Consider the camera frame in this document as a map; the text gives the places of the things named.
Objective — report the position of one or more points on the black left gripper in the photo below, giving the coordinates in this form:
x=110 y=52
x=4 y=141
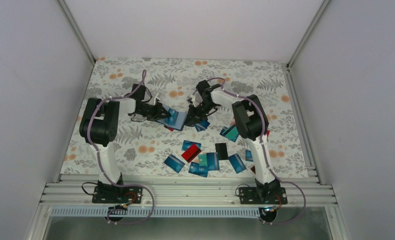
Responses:
x=159 y=109

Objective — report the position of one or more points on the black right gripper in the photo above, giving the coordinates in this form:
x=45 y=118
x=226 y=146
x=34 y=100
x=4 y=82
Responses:
x=194 y=117

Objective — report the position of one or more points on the blue denim card holder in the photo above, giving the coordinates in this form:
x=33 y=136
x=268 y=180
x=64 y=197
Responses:
x=180 y=121

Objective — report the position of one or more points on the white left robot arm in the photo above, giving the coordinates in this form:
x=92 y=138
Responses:
x=99 y=127

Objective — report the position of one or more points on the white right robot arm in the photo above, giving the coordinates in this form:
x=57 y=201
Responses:
x=250 y=121

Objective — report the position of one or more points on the blue card with silver stripe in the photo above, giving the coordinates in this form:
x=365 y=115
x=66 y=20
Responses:
x=202 y=126

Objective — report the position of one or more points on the blue card under teal card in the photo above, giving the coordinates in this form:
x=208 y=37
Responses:
x=225 y=130

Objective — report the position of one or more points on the blue card with logo centre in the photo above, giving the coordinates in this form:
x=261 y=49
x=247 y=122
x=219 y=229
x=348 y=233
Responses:
x=187 y=144

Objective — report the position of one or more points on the teal green card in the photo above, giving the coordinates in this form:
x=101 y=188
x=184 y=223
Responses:
x=233 y=134

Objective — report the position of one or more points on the red card centre pile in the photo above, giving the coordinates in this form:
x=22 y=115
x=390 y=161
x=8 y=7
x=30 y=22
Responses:
x=191 y=153

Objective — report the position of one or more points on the teal card in pile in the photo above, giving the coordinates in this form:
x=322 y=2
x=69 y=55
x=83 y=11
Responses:
x=202 y=160

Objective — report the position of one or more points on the blue striped card pile centre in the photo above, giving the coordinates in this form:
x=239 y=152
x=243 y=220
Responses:
x=212 y=159

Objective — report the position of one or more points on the red card lower right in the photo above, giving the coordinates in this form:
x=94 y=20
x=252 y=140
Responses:
x=253 y=169

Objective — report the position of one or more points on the floral patterned table mat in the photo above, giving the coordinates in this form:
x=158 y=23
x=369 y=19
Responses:
x=141 y=147

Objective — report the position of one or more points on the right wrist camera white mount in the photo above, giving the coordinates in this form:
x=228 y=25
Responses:
x=192 y=96

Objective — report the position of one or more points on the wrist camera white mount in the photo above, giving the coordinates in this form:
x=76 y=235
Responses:
x=154 y=100
x=192 y=96

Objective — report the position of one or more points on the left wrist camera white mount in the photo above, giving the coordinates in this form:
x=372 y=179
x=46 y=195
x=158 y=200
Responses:
x=154 y=100

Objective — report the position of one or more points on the grey slotted cable duct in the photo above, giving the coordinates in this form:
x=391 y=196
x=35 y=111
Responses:
x=160 y=212

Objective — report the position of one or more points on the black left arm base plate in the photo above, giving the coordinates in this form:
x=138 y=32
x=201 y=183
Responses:
x=109 y=194

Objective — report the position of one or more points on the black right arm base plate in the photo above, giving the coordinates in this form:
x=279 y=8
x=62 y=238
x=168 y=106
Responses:
x=250 y=196

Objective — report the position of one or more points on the aluminium rail frame front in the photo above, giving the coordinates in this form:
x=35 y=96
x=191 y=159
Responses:
x=184 y=191

